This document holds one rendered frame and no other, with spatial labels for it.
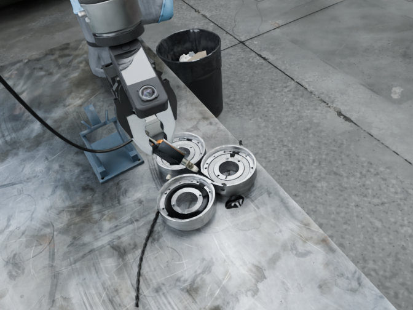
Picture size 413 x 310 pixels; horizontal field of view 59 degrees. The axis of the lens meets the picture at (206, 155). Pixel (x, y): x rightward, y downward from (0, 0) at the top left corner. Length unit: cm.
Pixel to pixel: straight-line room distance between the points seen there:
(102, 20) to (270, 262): 43
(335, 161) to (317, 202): 27
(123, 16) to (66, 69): 72
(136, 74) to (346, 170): 144
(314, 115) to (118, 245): 159
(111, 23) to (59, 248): 41
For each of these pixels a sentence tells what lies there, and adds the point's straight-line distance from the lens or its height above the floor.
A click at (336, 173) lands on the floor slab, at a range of 180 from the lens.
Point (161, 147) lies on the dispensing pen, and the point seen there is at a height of 94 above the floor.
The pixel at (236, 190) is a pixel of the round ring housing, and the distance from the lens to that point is 67.
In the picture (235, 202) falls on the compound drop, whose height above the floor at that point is 80.
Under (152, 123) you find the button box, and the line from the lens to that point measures 82.
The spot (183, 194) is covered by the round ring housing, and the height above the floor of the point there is 82.
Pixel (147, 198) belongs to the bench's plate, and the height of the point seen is 80.
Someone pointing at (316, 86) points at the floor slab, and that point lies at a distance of 230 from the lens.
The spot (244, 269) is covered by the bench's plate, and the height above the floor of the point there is 80.
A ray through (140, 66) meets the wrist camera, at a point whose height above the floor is 109.
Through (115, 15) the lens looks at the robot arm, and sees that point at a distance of 51.
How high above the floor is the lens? 135
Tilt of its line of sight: 45 degrees down
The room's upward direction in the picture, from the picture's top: 11 degrees counter-clockwise
